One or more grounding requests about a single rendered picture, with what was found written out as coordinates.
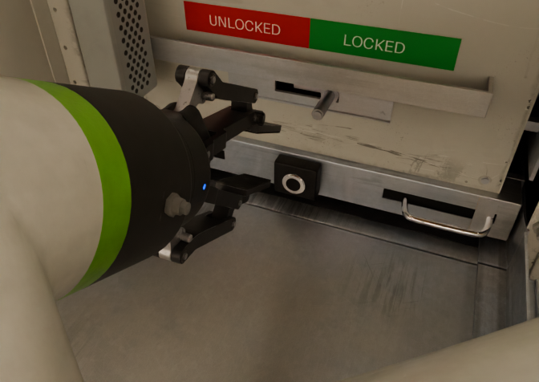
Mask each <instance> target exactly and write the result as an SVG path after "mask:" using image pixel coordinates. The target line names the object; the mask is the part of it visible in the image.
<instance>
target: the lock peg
mask: <svg viewBox="0 0 539 382"><path fill-rule="evenodd" d="M338 97H339V95H338V92H337V91H329V90H325V89H322V91H321V99H320V100H319V101H318V103H317V105H316V106H315V108H314V110H313V111H312V113H311V115H312V116H313V118H314V119H316V120H321V119H322V118H323V117H324V115H325V114H326V112H327V110H328V108H329V107H330V105H331V104H333V103H335V102H336V101H337V100H338Z"/></svg>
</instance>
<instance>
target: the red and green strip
mask: <svg viewBox="0 0 539 382"><path fill-rule="evenodd" d="M184 12H185V20H186V27H187V30H196V31H201V32H207V33H212V34H218V35H228V36H233V37H238V38H243V39H253V40H258V41H263V42H269V43H279V44H284V45H289V46H295V47H305V48H310V49H315V50H320V51H330V52H335V53H341V54H346V55H356V56H361V57H367V58H372V59H381V60H386V61H392V62H397V63H407V64H412V65H418V66H423V67H433V68H439V69H444V70H449V71H454V68H455V65H456V59H457V55H458V52H459V49H460V44H461V40H462V39H458V38H451V37H445V36H439V35H428V34H422V33H415V32H410V31H404V30H392V29H387V28H380V27H374V26H363V25H357V24H351V23H344V22H334V21H327V20H321V19H316V18H304V17H298V16H292V15H286V14H275V13H269V12H263V11H256V10H246V9H239V8H233V7H227V6H216V5H210V4H204V3H198V2H186V1H184Z"/></svg>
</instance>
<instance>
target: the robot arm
mask: <svg viewBox="0 0 539 382"><path fill-rule="evenodd" d="M175 79H176V81H177V82H178V84H179V85H181V86H182V88H181V89H180V95H179V98H178V100H177V102H172V103H170V104H168V105H167V106H166V107H165V108H163V109H159V108H158V107H157V106H156V105H155V104H153V103H151V102H150V101H148V100H146V99H145V98H143V97H141V96H139V95H137V94H134V93H131V92H128V91H121V90H114V89H106V88H100V87H87V86H79V85H73V84H65V83H53V82H46V81H40V80H33V79H20V78H14V77H7V76H0V382H84V381H83V377H82V374H81V372H80V370H79V366H78V364H77V361H76V359H75V355H74V353H73V351H72V348H71V345H70V342H69V339H68V337H67V333H66V330H65V328H64V326H63V321H62V319H61V316H60V314H59V309H58V308H57V305H56V301H58V300H60V299H63V298H65V297H67V296H68V295H71V294H73V293H75V292H77V291H80V290H82V289H83V288H86V287H89V286H90V285H92V284H94V283H96V282H98V281H101V280H103V279H105V278H107V277H109V276H111V275H113V274H116V273H118V272H120V271H122V270H124V269H126V268H128V267H130V266H133V265H135V264H137V263H138V262H141V261H143V260H145V259H147V258H150V257H151V256H156V257H158V258H162V259H166V260H169V261H171V262H175V263H179V264H183V263H184V262H185V261H186V260H187V259H188V257H189V256H190V255H191V254H192V253H193V252H194V250H196V249H198V248H200V247H201V246H203V245H205V244H207V243H209V242H211V241H213V240H215V239H217V238H219V237H220V236H222V235H224V234H227V233H228V232H230V231H232V230H233V228H234V227H235V225H236V218H235V217H232V216H233V211H234V210H235V209H239V208H240V207H241V205H242V204H244V203H246V202H247V201H248V200H249V195H250V194H253V193H256V192H258V191H261V190H263V189H267V188H269V187H270V182H271V180H269V179H265V178H262V177H256V176H253V175H249V174H245V173H243V174H240V175H236V176H234V177H228V178H225V179H221V180H218V181H216V184H215V187H212V186H210V178H211V169H210V161H211V160H212V159H213V156H214V155H216V154H217V153H219V152H220V151H222V150H223V149H225V148H226V142H227V141H229V140H231V139H232V138H234V137H235V136H237V135H238V134H240V133H241V132H243V131H244V132H251V133H255V134H263V133H280V131H281V127H282V126H281V125H278V124H271V123H267V122H265V113H264V112H263V111H260V110H256V109H253V108H252V104H255V103H256V101H257V98H258V90H257V89H256V88H251V87H244V86H240V85H236V84H231V83H224V82H222V81H221V79H220V78H219V77H218V75H217V74H216V72H215V71H213V70H208V69H203V68H199V67H190V66H186V65H179V66H177V68H176V72H175ZM215 99H219V100H230V101H231V106H228V107H227V108H224V109H222V110H220V111H218V112H215V113H213V114H212V115H210V116H207V117H205V118H204V119H203V118H202V116H201V114H200V112H199V110H198V109H197V108H196V106H197V105H198V104H203V103H204V102H205V101H206V100H208V101H214V100H215ZM204 202H206V203H210V204H214V205H215V206H214V209H213V211H208V212H205V213H202V214H199V215H196V214H197V213H198V212H199V210H200V209H201V207H202V205H203V204H204ZM335 382H539V317H537V318H535V319H531V320H528V321H525V322H523V323H519V324H516V325H513V326H511V327H506V328H504V329H501V330H499V331H494V332H492V333H489V334H487V335H482V336H480V337H477V338H475V339H470V340H468V341H465V342H463V343H458V344H455V345H452V346H450V347H446V348H443V349H440V350H438V351H435V352H430V353H428V354H425V355H422V356H417V357H415V358H412V359H409V360H404V361H402V362H399V363H397V364H392V365H389V366H386V367H383V368H378V369H375V370H373V371H369V372H365V373H362V374H359V375H357V376H352V377H348V378H346V379H342V380H338V381H335Z"/></svg>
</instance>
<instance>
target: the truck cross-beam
mask: <svg viewBox="0 0 539 382"><path fill-rule="evenodd" d="M279 154H283V155H287V156H293V157H297V158H301V159H304V160H308V161H314V162H318V163H321V165H322V168H321V178H320V188H319V193H318V194H319V195H323V196H326V197H332V198H335V199H339V200H342V201H348V202H351V203H355V204H358V205H364V206H367V207H371V208H374V209H380V210H383V211H387V212H390V213H397V214H400V215H403V214H402V210H401V202H402V197H403V196H404V195H406V196H408V197H409V198H408V212H409V213H410V214H412V215H415V216H418V217H423V218H427V219H430V220H433V221H438V222H443V223H446V224H449V225H453V226H459V227H463V228H466V229H468V228H469V226H470V224H471V221H472V218H473V215H474V213H475V210H476V206H477V203H478V201H479V199H480V197H482V198H485V199H489V200H493V201H499V202H500V203H499V205H498V207H497V210H496V213H495V216H494V218H493V223H492V228H491V230H490V232H489V233H488V235H487V236H488V237H491V238H497V239H500V240H504V241H506V240H507V239H508V237H509V234H510V232H511V229H512V227H513V225H514V222H515V221H516V219H517V215H518V214H519V211H520V209H521V207H522V197H521V181H519V180H515V179H511V178H507V177H506V178H505V181H504V184H503V186H502V188H501V191H500V193H493V192H489V191H485V190H482V189H475V188H471V187H468V186H463V185H457V184H453V183H449V182H446V181H439V180H435V179H431V178H427V177H421V176H416V175H413V174H409V173H402V172H399V171H395V170H391V169H385V168H380V167H377V166H373V165H366V164H363V163H359V162H355V161H349V160H344V159H341V158H337V157H333V156H327V155H322V154H319V153H315V152H308V151H305V150H301V149H297V148H291V147H286V146H283V145H279V144H272V143H269V142H265V141H261V140H255V139H250V138H246V137H243V136H235V137H234V138H232V139H231V140H229V141H227V142H226V148H225V149H223V150H222V151H220V152H219V153H217V154H216V155H214V156H213V159H212V160H211V161H210V168H212V169H218V170H222V171H226V172H229V173H235V174H238V175H240V174H243V173H245V174H249V175H253V176H256V177H262V178H265V179H269V180H271V182H270V183H274V162H275V160H276V159H277V157H278V155H279Z"/></svg>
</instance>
